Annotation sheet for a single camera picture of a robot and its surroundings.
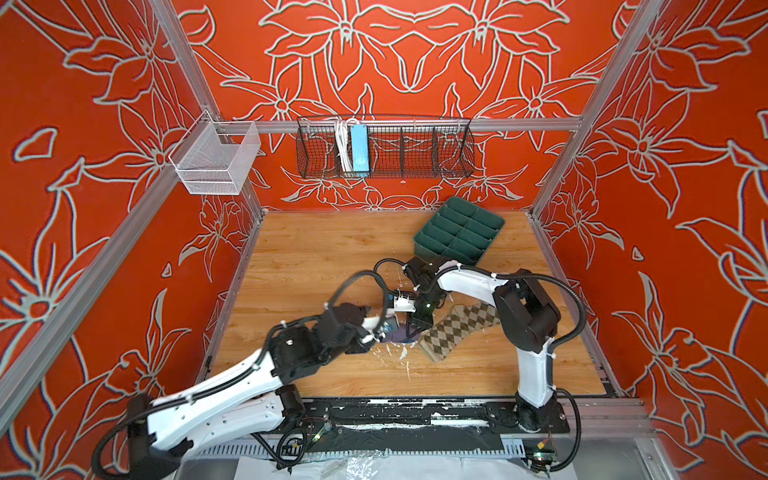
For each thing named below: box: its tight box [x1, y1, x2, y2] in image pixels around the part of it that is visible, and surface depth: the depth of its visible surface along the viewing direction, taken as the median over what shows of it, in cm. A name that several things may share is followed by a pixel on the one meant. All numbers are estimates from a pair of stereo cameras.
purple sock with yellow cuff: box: [382, 324, 421, 343], surface depth 84 cm
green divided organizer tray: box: [414, 196, 506, 266], surface depth 109 cm
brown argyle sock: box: [418, 302, 501, 363], surface depth 88 cm
